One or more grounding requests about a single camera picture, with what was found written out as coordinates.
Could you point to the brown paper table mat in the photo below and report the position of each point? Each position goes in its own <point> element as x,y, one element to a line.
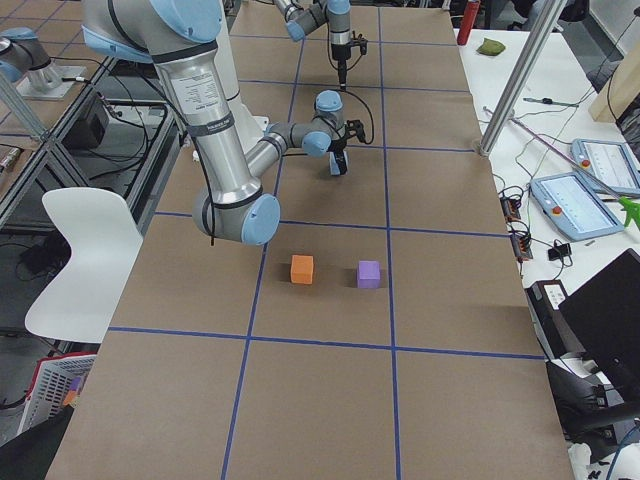
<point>217,366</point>

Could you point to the orange terminal board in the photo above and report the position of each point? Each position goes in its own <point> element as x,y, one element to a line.
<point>518,230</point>

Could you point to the black electronics box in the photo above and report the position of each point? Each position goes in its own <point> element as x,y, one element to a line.
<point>557,338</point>

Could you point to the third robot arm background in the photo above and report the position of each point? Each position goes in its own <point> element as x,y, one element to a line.
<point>25,61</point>

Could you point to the light blue foam block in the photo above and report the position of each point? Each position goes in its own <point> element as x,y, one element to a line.
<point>334,173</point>

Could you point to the red bottle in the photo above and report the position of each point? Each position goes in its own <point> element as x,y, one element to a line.
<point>468,20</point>

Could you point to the grey aluminium frame post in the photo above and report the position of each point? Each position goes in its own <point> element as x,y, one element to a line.
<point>527,59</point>

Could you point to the white plastic chair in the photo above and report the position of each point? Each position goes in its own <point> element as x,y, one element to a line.
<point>80,301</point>

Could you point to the purple foam block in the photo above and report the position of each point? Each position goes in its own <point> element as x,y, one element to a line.
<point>368,274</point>

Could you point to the white perforated basket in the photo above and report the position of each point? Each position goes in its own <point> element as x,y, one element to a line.
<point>55,382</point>

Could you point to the orange foam block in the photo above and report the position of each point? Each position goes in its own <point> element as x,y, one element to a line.
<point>302,269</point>

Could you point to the far blue teach pendant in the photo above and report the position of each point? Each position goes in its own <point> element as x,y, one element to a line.
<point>611,162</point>

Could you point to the green plastic clamp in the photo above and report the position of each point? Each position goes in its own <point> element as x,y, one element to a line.
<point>632,211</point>

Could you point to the near blue teach pendant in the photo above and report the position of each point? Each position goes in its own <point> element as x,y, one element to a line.
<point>574,207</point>

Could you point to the blue teach pendant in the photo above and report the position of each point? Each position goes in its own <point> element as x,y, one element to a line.
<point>574,207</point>
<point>611,162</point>

